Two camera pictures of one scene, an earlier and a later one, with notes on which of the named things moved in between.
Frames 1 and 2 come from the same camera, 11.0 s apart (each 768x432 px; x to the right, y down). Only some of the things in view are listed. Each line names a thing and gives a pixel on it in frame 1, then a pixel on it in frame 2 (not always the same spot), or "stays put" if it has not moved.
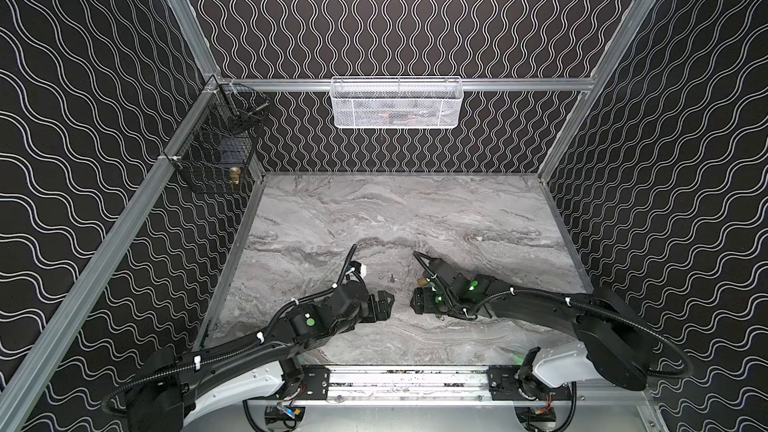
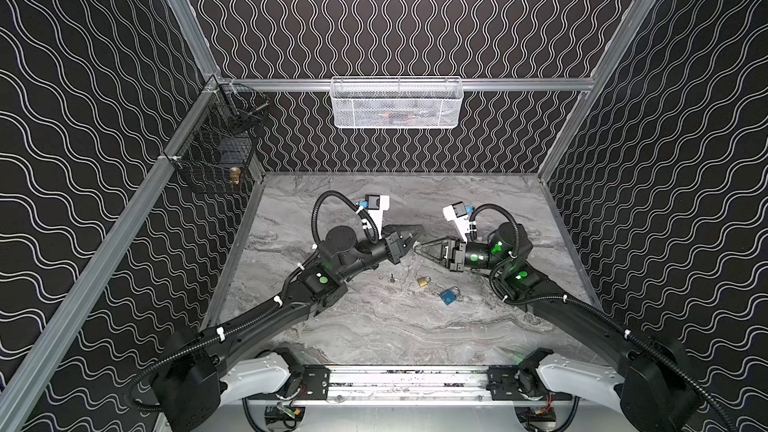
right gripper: x=430 y=299 -> x=453 y=253
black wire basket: x=215 y=150 stays put
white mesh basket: x=396 y=102 stays put
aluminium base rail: x=394 y=386 stays put
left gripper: x=372 y=305 -> x=395 y=246
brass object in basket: x=235 y=175 stays put
